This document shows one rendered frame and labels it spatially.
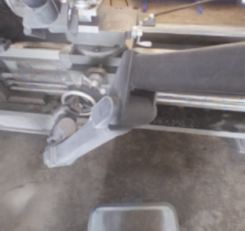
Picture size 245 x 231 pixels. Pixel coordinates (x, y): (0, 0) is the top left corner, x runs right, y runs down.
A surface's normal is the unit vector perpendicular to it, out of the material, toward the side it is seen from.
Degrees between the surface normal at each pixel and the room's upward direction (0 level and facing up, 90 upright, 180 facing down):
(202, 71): 59
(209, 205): 0
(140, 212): 0
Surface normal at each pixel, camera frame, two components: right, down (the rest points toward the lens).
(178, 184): -0.02, -0.62
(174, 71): -0.79, -0.02
